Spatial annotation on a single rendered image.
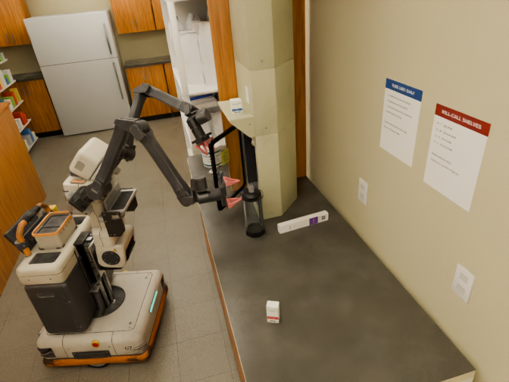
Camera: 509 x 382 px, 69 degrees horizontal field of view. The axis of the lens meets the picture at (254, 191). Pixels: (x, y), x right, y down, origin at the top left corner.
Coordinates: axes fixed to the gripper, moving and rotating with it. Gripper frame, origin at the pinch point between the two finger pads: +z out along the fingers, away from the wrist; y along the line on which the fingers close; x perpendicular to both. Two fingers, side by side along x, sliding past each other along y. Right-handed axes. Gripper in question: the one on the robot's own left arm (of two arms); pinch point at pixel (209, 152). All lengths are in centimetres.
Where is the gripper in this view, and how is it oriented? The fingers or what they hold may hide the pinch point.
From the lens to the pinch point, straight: 195.8
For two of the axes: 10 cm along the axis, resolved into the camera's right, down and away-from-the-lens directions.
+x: -4.5, 4.7, -7.6
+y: -7.6, 2.4, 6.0
